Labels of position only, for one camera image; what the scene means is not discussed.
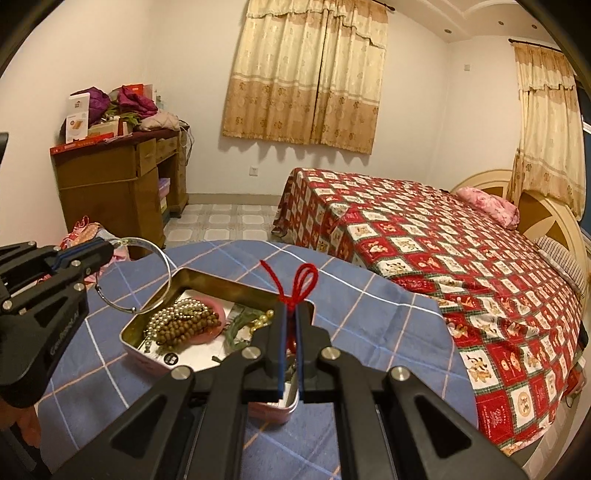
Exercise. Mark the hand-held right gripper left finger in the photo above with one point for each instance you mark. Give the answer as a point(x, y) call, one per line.
point(282, 360)

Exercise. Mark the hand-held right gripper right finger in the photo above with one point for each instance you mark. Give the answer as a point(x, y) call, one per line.
point(302, 360)

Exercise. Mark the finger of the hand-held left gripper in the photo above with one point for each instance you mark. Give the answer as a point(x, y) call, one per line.
point(87, 265)
point(78, 250)

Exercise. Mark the silver bangle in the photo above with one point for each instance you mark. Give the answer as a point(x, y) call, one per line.
point(167, 265)

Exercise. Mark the pink metal tin box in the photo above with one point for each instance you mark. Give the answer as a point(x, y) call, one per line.
point(184, 277)

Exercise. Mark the pile of colourful clothes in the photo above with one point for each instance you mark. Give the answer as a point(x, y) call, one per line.
point(87, 233)

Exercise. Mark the brown wooden desk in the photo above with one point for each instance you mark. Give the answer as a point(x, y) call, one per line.
point(101, 194)

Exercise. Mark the pink bangle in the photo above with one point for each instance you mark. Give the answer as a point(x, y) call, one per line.
point(220, 318)

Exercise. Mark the blue plaid tablecloth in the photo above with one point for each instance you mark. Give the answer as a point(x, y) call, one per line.
point(369, 304)

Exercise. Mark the white printed paper card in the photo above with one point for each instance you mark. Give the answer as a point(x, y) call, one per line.
point(194, 357)

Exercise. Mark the flat red box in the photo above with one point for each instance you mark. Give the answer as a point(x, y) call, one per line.
point(83, 143)

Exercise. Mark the beige cardboard box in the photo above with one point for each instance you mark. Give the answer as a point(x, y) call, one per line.
point(105, 128)

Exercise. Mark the white printed box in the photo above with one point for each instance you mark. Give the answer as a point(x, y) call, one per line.
point(77, 117)

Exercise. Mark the purple cloth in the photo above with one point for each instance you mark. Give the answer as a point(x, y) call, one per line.
point(98, 104)

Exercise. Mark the beige pink cloth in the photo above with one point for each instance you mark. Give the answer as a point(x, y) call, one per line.
point(159, 122)

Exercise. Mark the magenta cloth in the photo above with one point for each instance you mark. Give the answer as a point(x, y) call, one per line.
point(136, 104)

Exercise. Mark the red patterned bed blanket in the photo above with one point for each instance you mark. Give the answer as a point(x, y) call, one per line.
point(438, 258)

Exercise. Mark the pink pillow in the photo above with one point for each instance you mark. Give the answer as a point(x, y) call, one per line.
point(489, 205)

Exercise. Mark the striped pillow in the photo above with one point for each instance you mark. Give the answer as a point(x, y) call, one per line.
point(561, 261)

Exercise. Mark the cream wooden headboard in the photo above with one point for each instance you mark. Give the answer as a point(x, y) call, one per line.
point(549, 217)

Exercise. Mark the wide beige patterned curtain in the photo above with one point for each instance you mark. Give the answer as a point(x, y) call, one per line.
point(304, 74)

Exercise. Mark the beige curtain beside window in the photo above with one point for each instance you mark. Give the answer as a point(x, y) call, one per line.
point(549, 138)

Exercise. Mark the window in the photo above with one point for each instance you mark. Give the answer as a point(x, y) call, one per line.
point(587, 138)

